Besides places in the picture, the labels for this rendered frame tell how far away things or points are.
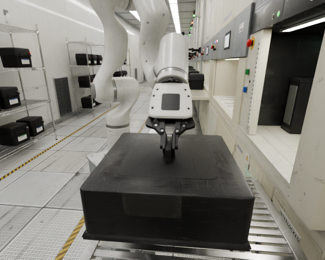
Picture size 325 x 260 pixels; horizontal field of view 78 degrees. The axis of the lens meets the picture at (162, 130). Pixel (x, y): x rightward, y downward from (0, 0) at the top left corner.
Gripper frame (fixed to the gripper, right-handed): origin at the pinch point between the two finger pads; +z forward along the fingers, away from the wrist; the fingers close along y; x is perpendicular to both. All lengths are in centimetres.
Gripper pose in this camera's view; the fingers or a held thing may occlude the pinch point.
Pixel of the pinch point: (169, 143)
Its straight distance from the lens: 45.3
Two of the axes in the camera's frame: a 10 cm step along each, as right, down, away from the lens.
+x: 0.6, 4.4, 8.9
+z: -0.6, 9.0, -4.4
